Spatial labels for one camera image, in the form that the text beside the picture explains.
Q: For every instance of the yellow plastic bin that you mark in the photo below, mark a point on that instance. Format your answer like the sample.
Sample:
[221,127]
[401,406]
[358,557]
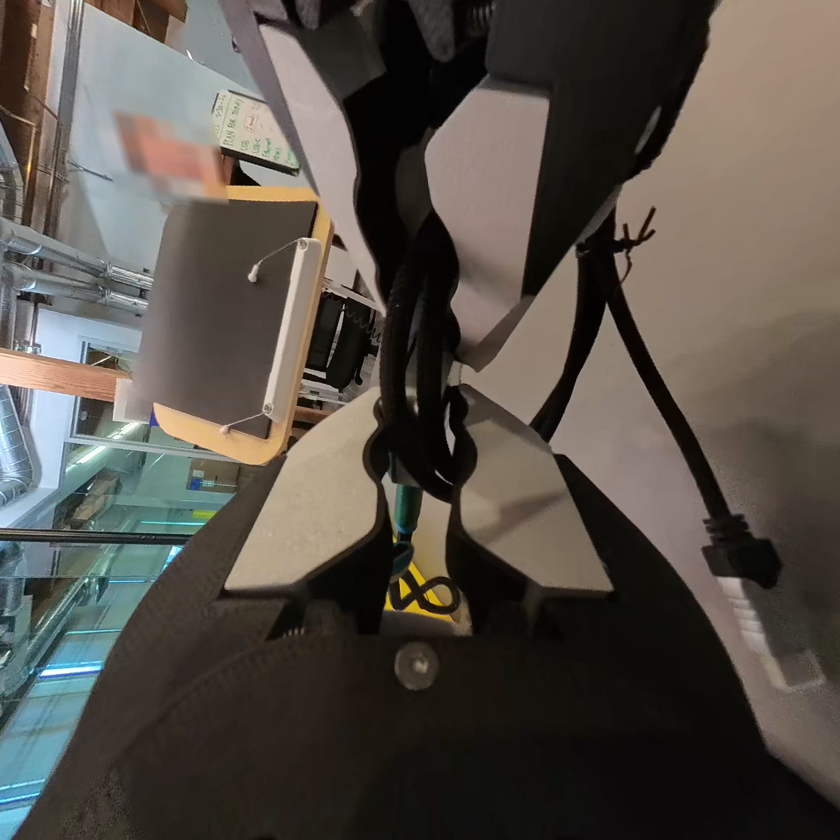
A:
[397,590]

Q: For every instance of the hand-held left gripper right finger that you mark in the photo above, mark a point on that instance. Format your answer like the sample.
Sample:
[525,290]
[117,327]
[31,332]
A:
[525,525]

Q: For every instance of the handwritten whiteboard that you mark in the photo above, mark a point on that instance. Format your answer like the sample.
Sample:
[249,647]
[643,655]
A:
[259,131]

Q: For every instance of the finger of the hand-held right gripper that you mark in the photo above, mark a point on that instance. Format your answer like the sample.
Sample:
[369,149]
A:
[492,197]
[315,98]

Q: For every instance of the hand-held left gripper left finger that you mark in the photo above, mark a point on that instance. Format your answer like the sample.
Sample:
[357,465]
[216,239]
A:
[308,512]

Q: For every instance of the wooden book stand white base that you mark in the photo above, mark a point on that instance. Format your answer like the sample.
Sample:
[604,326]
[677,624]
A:
[216,315]

